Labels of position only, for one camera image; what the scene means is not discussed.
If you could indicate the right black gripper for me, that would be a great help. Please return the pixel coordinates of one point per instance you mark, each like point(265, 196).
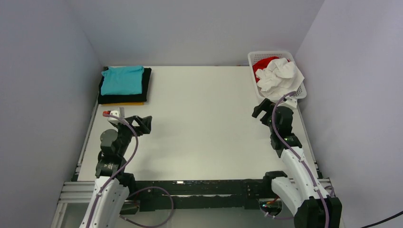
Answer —
point(266, 104)

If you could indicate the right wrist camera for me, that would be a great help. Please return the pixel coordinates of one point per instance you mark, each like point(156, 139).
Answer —
point(289, 102)

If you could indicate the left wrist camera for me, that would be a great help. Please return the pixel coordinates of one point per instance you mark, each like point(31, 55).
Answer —
point(117, 112)

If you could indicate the folded teal t shirt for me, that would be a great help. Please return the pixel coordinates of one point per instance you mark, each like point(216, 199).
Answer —
point(124, 80)

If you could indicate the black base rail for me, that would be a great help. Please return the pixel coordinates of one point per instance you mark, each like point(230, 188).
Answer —
point(154, 195)

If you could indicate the folded yellow t shirt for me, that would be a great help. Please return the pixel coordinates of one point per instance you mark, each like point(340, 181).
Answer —
point(124, 104)

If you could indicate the white t shirt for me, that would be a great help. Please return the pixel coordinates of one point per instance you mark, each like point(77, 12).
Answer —
point(280, 77)

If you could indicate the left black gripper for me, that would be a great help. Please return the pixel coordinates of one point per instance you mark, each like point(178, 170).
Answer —
point(144, 123)

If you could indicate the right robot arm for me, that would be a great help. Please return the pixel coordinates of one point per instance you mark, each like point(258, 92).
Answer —
point(309, 202)

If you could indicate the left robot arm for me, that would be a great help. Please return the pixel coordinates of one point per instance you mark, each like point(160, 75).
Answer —
point(112, 184)

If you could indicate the folded black t shirt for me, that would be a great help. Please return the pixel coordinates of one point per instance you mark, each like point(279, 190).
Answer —
point(139, 98)

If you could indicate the red t shirt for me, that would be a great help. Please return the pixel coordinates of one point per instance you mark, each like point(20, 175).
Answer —
point(262, 64)

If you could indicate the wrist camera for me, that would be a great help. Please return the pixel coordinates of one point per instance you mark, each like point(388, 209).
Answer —
point(117, 112)
point(289, 102)

